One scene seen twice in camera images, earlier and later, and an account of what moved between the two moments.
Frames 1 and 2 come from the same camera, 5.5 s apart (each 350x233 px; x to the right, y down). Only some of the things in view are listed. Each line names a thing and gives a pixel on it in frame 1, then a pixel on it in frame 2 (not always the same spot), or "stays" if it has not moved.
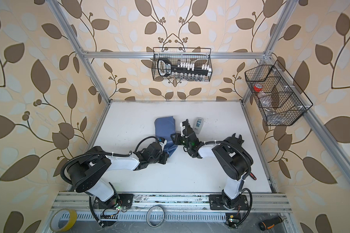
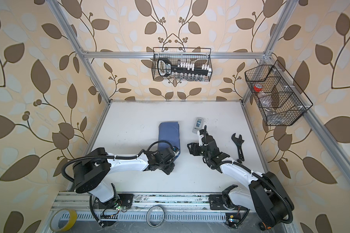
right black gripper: [176, 140] -> [194, 149]
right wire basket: [280, 100] stays
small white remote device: [184, 126] -> [201, 132]
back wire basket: [182, 64] stays
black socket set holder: [165, 68] stays
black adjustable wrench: [236, 140] stays
